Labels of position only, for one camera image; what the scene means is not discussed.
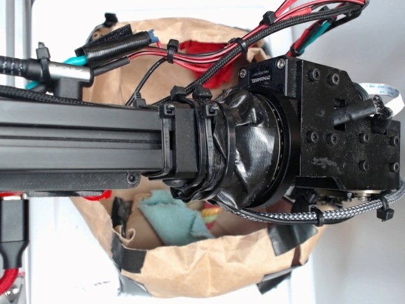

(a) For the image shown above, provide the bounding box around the white ribbon cable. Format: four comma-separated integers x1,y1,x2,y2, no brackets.
359,81,405,118

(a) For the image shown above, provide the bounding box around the red black wire bundle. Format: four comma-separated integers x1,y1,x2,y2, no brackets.
74,0,371,92

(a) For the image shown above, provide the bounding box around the red braided usb cable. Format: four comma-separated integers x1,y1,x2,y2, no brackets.
0,189,112,295

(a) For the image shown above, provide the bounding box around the grey braided cable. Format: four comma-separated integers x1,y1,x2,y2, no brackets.
221,177,405,227

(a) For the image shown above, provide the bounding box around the brown paper bag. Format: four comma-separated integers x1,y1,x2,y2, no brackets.
72,17,326,298

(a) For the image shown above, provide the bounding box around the teal cloth rag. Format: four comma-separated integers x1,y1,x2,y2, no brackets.
138,190,214,246

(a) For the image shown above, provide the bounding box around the multicolored twisted rope toy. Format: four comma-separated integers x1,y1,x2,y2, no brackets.
201,206,222,229

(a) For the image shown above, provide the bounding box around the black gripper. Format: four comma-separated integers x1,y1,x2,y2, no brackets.
239,56,401,203

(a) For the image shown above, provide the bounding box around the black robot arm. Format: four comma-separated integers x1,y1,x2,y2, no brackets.
1,56,401,210

